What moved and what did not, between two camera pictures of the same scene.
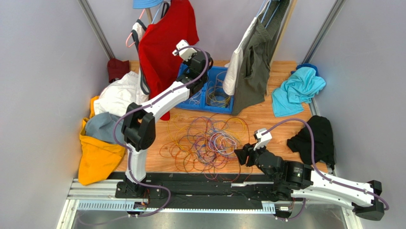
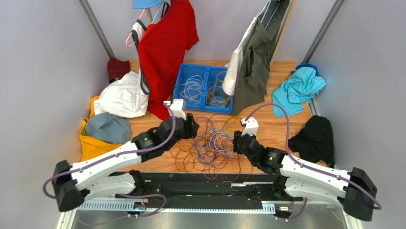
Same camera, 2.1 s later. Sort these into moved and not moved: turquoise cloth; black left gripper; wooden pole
Moved: black left gripper
Not moved: turquoise cloth; wooden pole
